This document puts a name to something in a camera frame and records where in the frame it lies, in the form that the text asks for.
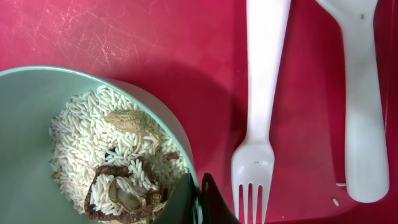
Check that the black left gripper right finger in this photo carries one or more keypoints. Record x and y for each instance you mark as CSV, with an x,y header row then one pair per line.
x,y
215,209

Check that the rice and food scraps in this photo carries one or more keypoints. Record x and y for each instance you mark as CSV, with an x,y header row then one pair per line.
x,y
112,160

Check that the white plastic fork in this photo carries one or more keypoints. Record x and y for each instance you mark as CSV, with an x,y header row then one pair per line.
x,y
252,163

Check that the red serving tray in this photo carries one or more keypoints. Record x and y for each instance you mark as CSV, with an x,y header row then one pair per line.
x,y
192,56

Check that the white plastic spoon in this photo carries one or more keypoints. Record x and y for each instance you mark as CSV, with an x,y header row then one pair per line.
x,y
366,160

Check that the green bowl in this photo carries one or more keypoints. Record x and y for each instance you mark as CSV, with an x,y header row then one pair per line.
x,y
30,98

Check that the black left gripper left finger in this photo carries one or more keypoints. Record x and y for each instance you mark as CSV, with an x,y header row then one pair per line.
x,y
179,207

